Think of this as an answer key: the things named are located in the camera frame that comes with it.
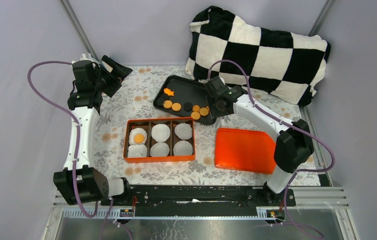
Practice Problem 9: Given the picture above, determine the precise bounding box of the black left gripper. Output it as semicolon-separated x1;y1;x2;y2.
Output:
92;55;132;98

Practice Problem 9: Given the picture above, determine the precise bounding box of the black baking tray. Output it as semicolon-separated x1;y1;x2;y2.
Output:
153;75;209;117

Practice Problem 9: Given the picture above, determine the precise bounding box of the round orange cookie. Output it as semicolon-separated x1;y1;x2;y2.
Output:
198;107;210;117
133;133;145;144
163;100;173;109
190;111;201;121
171;102;182;112

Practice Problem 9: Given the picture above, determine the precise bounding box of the orange compartment box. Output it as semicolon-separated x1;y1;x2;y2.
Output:
123;117;196;164

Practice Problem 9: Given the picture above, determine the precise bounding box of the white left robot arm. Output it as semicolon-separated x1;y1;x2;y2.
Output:
53;53;133;206

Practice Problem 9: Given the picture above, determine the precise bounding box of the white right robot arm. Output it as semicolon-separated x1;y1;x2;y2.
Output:
205;77;315;206

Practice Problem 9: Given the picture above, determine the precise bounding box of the floral table mat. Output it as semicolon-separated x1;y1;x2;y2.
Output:
70;65;322;187

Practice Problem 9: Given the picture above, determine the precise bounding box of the orange swirl cookie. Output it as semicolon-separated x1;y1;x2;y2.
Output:
192;105;201;112

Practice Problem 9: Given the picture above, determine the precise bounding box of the teal beige folded cloth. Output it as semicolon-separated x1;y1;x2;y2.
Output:
79;52;104;67

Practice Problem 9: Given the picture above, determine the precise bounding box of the white paper cupcake liner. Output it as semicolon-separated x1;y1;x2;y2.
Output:
151;123;171;143
173;140;194;156
127;144;148;158
129;127;148;145
150;142;170;157
174;123;193;140

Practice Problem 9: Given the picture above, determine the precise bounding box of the orange fish shaped cookie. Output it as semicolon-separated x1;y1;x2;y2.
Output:
163;88;175;97

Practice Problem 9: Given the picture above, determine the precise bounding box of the orange box lid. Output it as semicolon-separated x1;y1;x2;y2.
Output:
214;128;276;175

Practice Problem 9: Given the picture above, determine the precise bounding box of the black white checkered pillow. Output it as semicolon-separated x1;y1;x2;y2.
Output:
185;6;331;106

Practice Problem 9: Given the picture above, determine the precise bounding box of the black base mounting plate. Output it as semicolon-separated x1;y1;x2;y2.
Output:
113;185;296;217

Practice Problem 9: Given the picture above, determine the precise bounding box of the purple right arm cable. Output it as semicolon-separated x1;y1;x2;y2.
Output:
207;59;337;240

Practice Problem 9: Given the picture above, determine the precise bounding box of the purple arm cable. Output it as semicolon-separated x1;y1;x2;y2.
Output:
207;59;337;240
27;60;113;240

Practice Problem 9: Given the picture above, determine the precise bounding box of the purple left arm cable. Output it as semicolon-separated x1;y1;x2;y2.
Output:
27;60;113;240

